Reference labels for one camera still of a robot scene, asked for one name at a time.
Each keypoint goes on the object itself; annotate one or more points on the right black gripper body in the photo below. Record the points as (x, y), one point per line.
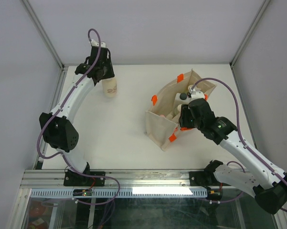
(186, 120)

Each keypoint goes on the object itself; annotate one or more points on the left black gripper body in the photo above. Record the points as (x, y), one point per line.
(104, 66)

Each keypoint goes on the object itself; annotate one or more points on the cream pump lotion bottle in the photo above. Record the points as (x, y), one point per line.
(109, 87)

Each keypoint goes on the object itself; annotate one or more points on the beige canvas bag orange handles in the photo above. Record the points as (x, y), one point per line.
(164, 130)

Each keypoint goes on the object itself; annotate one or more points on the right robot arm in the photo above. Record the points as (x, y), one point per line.
(266, 183)

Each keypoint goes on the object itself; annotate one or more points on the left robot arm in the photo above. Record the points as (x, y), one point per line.
(57, 125)

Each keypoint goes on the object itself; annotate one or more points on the yellow bottle beige round cap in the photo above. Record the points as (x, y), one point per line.
(177, 112)

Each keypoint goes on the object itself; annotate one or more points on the black connector box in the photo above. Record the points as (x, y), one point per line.
(214, 195)

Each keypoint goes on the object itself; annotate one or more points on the small electronics board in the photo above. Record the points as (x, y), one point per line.
(82, 192)

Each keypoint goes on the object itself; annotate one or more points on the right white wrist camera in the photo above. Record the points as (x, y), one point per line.
(194, 95)

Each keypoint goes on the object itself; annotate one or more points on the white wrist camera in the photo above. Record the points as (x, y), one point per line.
(194, 95)
(96, 44)

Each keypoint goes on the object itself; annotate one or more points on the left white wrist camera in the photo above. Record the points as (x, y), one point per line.
(96, 44)

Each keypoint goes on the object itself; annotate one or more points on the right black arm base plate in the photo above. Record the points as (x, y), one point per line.
(202, 178)

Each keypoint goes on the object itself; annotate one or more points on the grey slotted cable duct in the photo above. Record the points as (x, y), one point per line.
(136, 192)

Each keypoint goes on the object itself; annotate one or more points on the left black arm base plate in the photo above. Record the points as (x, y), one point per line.
(73, 179)

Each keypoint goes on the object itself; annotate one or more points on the aluminium mounting rail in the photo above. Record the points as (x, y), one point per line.
(127, 178)

